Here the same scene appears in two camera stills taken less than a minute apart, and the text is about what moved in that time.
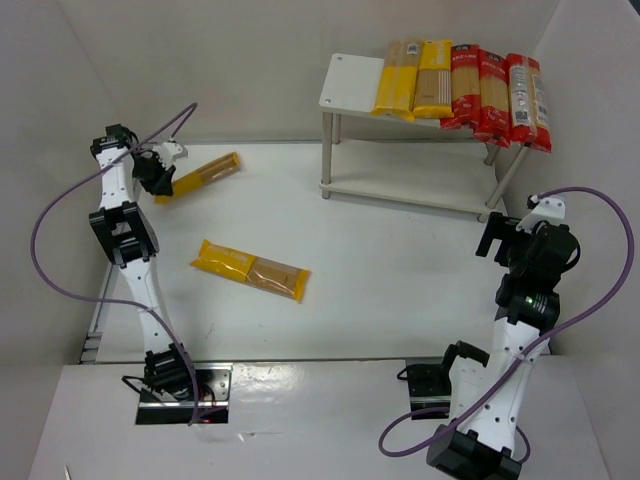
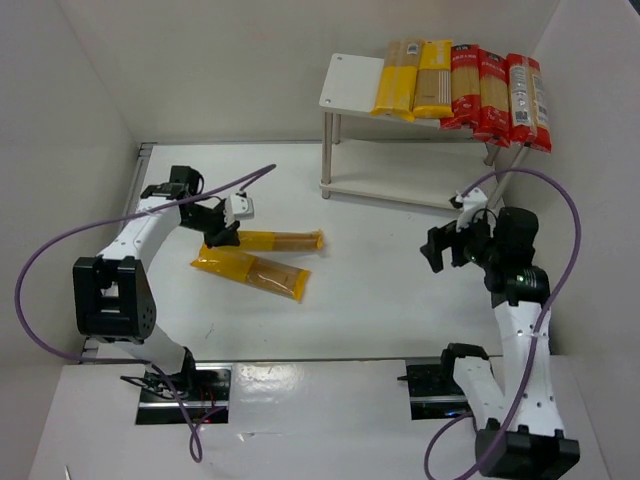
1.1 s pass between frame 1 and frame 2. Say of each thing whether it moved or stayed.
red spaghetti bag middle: stayed
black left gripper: moved
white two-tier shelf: stayed
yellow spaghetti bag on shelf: stayed
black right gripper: moved
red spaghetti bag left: stayed
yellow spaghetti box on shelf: stayed
